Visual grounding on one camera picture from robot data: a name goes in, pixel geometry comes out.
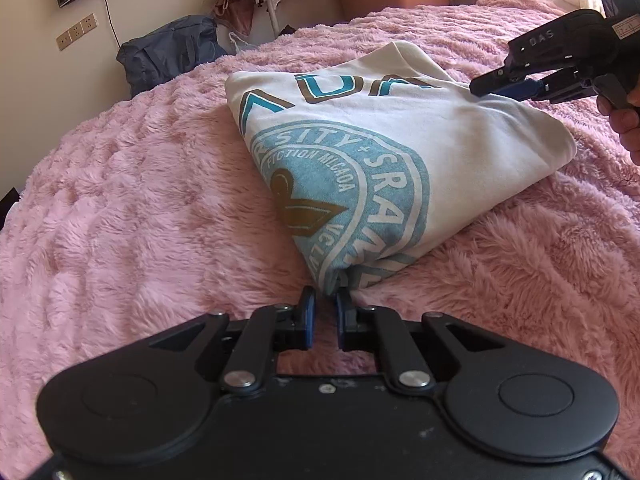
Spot dark blue bag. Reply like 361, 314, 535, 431
116, 15, 232, 99

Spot black cable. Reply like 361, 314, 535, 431
100, 0, 123, 47

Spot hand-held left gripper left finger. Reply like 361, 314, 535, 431
149, 286, 317, 394

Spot person's right hand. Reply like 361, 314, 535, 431
597, 94, 640, 166

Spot wall socket strip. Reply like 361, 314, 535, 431
55, 13, 99, 52

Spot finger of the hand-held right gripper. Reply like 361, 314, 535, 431
470, 71, 538, 98
500, 64, 600, 103

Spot white plastic bag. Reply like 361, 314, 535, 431
227, 30, 262, 55

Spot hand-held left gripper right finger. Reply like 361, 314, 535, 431
335, 287, 507, 392

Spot white sweatshirt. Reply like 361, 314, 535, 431
224, 40, 577, 295

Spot black box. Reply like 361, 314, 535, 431
0, 187, 21, 233

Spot pink fluffy blanket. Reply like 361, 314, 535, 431
0, 0, 640, 480

